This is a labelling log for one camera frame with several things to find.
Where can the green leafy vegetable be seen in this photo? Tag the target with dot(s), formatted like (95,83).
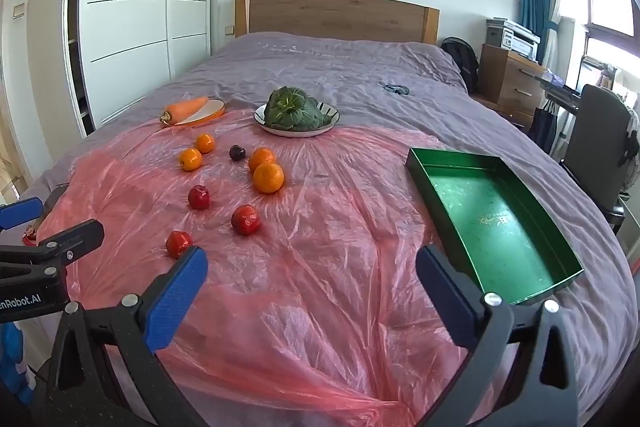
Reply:
(292,109)

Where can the orange mandarin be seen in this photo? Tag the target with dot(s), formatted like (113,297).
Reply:
(262,157)
(190,159)
(205,143)
(268,177)

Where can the orange-rimmed oval plate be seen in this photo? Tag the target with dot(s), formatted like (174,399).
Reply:
(209,113)

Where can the glass desk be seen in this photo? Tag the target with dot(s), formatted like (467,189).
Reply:
(560,89)

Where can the large window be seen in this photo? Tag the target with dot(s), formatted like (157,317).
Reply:
(610,7)

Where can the wall light switch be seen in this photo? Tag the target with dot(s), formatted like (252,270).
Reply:
(19,10)

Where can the carrot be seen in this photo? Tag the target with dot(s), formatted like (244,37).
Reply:
(185,109)

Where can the grey office chair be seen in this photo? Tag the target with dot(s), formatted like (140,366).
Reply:
(595,132)

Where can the white round plate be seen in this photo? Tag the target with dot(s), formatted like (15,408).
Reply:
(295,132)

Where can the pink plastic sheet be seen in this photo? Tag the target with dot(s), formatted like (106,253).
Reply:
(325,232)

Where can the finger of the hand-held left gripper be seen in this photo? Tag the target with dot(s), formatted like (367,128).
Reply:
(75,239)
(20,214)

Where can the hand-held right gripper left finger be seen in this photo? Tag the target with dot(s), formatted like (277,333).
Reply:
(175,297)

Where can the green metal tray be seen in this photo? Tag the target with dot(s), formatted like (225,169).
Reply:
(490,217)

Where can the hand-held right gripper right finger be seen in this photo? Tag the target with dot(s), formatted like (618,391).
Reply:
(450,302)

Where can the wooden headboard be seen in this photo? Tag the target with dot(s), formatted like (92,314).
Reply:
(340,14)

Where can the dark hanging bag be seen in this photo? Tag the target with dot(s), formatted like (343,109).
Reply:
(545,127)

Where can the small red apple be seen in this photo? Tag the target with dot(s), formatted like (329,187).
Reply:
(245,219)
(199,197)
(177,243)

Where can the black backpack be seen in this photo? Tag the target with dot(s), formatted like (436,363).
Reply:
(460,62)

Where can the white printer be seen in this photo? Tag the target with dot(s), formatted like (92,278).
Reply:
(522,42)

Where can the wooden nightstand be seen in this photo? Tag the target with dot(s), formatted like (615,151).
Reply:
(505,82)

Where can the white wardrobe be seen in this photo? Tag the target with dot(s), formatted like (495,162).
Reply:
(130,32)

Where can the dark purple plum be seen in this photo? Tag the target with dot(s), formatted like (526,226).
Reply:
(237,152)

